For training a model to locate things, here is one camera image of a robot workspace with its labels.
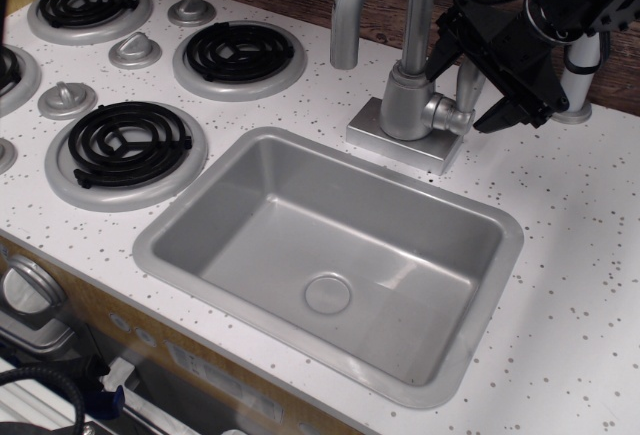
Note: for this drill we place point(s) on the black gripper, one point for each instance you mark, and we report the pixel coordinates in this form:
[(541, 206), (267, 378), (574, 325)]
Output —
[(505, 49)]

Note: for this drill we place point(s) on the silver faucet lever handle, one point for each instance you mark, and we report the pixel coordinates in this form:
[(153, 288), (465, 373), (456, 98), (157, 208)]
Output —
[(456, 115)]

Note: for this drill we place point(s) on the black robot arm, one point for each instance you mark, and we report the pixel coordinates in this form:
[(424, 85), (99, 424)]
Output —
[(562, 22)]

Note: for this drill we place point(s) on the silver faucet with base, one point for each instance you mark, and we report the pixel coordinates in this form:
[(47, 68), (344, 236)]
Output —
[(409, 121)]

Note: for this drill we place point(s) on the grey plastic sink basin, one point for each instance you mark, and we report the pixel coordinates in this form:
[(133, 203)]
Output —
[(385, 279)]

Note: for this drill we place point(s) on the back right stove burner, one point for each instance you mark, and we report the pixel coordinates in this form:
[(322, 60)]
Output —
[(239, 61)]

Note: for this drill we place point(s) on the silver stove knob back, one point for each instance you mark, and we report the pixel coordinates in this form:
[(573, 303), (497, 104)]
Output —
[(191, 13)]

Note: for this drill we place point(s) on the silver stove knob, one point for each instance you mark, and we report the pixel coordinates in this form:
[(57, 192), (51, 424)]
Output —
[(135, 52), (65, 101), (191, 13)]

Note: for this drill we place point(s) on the silver stove knob middle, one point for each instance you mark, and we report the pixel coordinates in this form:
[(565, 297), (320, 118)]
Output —
[(135, 52)]

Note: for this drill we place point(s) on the front right stove burner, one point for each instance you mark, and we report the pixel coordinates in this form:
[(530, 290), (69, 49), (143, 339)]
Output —
[(126, 156)]

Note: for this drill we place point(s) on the back left stove burner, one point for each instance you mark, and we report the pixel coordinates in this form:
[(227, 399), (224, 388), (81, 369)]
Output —
[(86, 22)]

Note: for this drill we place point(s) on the silver stove knob front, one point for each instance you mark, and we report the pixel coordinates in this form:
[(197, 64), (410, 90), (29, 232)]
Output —
[(65, 101)]

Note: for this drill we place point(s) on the left edge stove burner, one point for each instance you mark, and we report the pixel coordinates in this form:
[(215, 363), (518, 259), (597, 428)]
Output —
[(20, 78)]

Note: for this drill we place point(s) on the silver stove knob left edge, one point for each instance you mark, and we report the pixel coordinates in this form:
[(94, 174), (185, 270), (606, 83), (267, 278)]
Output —
[(8, 155)]

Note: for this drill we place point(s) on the blue clamp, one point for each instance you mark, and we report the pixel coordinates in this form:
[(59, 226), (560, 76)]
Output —
[(106, 405)]

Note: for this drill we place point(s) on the silver oven dial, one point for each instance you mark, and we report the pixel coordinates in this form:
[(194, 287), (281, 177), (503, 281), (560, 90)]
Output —
[(29, 294)]

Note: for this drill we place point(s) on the white silver post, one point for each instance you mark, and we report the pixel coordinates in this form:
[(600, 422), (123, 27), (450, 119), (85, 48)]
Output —
[(582, 60)]

